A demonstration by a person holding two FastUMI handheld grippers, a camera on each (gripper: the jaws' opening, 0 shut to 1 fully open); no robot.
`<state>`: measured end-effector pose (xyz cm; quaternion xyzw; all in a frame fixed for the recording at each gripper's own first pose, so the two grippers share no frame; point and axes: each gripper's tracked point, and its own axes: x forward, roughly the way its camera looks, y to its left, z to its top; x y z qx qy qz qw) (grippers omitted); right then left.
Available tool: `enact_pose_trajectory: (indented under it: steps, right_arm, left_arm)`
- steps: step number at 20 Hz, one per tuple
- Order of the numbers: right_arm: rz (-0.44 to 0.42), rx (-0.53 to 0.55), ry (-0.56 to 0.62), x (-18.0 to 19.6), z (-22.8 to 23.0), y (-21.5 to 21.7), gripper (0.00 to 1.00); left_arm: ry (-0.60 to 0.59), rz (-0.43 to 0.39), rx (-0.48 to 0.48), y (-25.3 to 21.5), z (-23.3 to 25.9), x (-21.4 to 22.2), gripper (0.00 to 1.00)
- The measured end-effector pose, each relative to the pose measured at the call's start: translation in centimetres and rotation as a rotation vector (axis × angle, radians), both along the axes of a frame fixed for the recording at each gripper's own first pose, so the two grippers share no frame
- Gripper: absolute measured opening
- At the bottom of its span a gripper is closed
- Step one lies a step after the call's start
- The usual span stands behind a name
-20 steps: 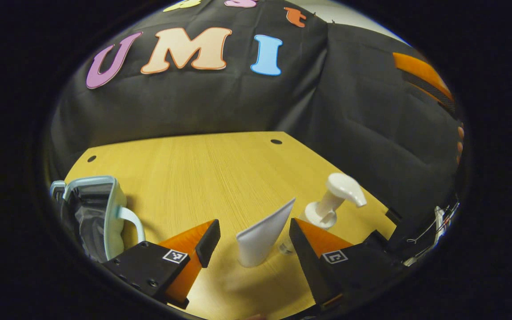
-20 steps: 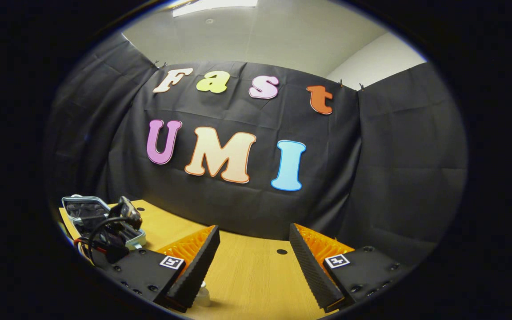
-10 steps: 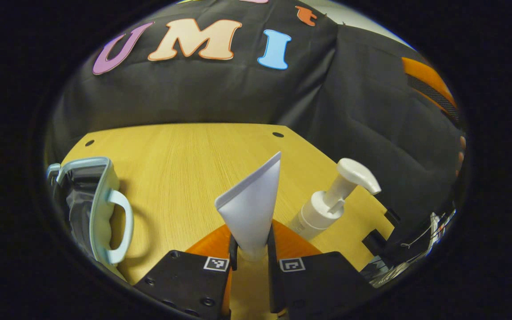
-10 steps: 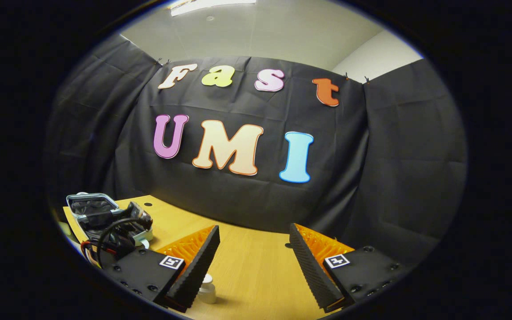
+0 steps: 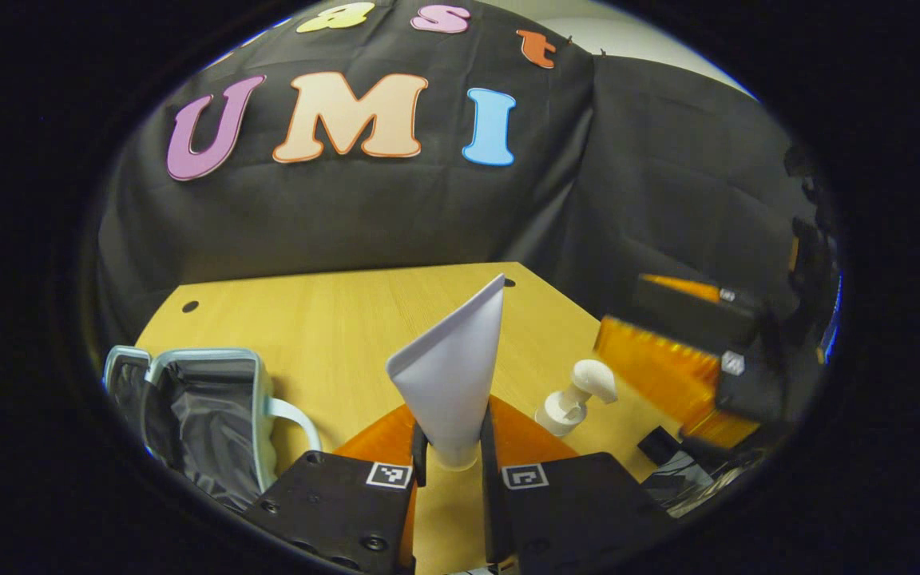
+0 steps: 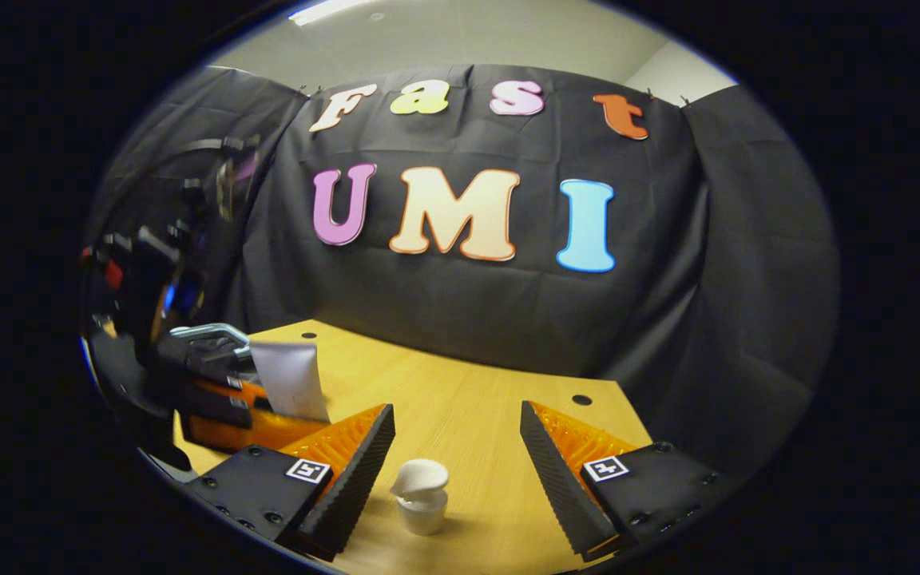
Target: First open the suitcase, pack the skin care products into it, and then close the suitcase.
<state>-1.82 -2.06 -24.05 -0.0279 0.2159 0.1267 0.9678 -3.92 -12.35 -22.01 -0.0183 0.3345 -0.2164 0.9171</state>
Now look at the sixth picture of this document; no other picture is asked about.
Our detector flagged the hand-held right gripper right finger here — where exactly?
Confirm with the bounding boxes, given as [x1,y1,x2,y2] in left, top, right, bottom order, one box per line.
[519,400,737,563]

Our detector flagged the white squeeze tube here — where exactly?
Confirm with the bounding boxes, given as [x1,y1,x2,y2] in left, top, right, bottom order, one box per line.
[250,341,330,422]

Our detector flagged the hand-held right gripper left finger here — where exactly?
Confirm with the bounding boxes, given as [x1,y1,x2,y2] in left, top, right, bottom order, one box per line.
[185,403,396,561]

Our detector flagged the black backdrop cloth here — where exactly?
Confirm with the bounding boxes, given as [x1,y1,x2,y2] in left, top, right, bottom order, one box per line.
[85,64,840,480]

